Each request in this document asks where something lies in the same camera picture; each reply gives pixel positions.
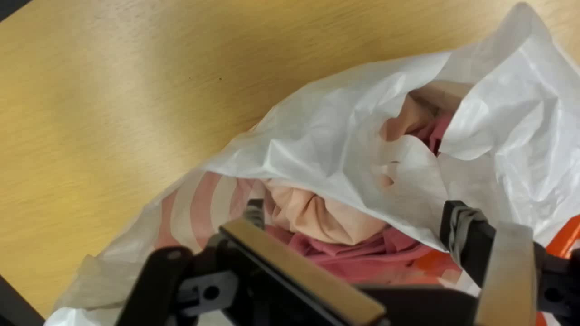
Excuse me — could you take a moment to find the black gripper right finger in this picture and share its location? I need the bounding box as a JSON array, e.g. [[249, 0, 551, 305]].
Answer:
[[439, 200, 580, 326]]

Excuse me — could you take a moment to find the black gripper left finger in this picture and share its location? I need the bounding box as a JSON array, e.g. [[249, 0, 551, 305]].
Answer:
[[116, 207, 388, 326]]

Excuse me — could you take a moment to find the pink t-shirt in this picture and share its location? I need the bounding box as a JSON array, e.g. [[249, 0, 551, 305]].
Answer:
[[265, 115, 468, 289]]

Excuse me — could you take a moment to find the white orange-printed plastic bag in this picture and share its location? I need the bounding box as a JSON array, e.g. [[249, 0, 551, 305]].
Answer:
[[44, 0, 580, 326]]

